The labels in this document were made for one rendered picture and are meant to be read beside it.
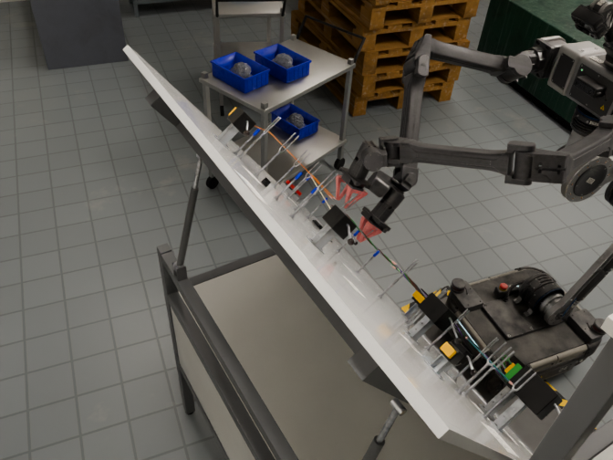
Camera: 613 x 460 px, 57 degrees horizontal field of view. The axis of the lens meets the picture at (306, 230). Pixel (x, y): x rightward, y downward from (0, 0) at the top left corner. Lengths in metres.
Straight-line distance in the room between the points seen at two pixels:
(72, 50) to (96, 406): 3.38
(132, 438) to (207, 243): 1.23
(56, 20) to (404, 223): 3.27
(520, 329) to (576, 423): 2.05
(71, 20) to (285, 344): 3.93
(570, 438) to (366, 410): 1.00
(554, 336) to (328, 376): 1.40
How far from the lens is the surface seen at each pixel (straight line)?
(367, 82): 4.45
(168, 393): 2.75
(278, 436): 1.47
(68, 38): 5.33
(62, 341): 3.04
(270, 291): 2.01
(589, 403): 0.77
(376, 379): 0.85
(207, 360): 1.84
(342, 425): 1.72
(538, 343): 2.85
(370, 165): 1.62
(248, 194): 0.99
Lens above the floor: 2.30
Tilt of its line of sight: 42 degrees down
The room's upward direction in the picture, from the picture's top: 4 degrees clockwise
